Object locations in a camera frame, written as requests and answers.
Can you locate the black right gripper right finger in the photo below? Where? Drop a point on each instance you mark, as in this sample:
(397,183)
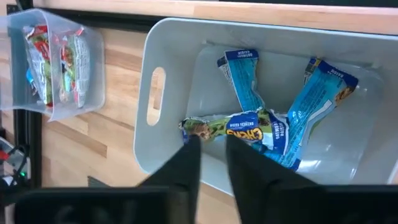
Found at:
(252,174)

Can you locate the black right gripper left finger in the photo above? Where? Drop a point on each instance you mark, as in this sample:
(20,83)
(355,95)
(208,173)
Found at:
(183,174)

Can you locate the purple and green granola bar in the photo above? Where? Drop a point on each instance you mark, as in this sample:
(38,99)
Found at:
(236,126)

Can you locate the red and green granola bar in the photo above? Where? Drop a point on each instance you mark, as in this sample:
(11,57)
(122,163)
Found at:
(76,68)

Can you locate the pale blue granola bar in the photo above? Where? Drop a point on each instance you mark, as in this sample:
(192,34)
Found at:
(30,80)

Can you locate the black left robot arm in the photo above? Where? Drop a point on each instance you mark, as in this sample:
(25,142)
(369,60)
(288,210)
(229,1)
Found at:
(12,168)

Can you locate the grey woven placemat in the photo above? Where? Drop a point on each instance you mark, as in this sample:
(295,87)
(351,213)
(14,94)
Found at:
(97,183)

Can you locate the grey plastic bin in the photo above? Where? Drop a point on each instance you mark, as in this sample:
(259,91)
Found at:
(174,62)

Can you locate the clear plastic bin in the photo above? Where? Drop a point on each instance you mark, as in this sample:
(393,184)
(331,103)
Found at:
(96,62)

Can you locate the black aluminium crossbar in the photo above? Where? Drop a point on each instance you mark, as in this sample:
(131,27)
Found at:
(124,21)

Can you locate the black aluminium support frame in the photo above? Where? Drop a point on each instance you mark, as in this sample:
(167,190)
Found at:
(35,149)

